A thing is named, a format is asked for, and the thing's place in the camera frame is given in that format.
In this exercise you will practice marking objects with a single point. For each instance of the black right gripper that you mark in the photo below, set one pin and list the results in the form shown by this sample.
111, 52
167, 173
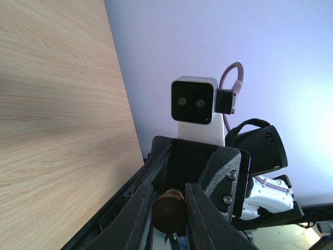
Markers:
221, 172

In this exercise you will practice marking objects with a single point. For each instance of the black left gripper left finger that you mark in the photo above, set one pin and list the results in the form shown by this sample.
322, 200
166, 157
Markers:
130, 228

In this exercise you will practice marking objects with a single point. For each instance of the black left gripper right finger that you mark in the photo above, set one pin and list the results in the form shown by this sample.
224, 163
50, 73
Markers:
206, 227

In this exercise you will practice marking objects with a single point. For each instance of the dark wooden chess piece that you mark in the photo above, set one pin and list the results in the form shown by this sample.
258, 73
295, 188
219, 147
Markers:
169, 213

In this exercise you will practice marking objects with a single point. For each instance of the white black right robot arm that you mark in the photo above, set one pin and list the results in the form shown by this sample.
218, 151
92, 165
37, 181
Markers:
268, 202

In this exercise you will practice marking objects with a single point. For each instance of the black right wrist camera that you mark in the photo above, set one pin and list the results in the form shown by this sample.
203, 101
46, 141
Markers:
198, 104

